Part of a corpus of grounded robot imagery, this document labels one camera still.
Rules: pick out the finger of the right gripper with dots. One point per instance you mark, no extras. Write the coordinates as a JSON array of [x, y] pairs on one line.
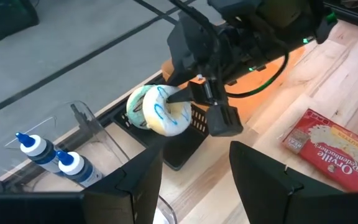
[[197, 93]]

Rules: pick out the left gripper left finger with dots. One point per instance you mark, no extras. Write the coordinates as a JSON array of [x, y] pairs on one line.
[[129, 196]]

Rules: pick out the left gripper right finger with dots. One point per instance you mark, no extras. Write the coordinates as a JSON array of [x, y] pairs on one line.
[[266, 193]]

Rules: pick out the white frosted donut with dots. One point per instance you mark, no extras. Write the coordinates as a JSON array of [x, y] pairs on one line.
[[160, 121]]

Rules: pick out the blue glue bottle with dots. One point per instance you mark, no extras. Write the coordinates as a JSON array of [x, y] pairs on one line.
[[79, 169], [39, 149]]

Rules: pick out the green frosted donut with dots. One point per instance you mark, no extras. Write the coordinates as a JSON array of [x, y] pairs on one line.
[[134, 109]]

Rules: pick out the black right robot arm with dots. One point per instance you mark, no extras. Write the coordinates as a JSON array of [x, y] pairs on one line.
[[275, 25]]

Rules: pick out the clear acrylic tray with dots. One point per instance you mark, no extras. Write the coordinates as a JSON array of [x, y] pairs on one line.
[[104, 149]]

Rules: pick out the orange plastic bin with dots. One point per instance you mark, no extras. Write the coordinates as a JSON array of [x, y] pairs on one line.
[[250, 109]]

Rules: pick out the black slotted holder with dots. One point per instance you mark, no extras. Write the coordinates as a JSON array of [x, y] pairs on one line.
[[179, 149]]

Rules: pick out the red popcorn box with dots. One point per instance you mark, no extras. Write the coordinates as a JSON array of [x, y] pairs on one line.
[[322, 155]]

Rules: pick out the black floor case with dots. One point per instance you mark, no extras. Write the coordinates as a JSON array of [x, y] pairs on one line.
[[8, 17]]

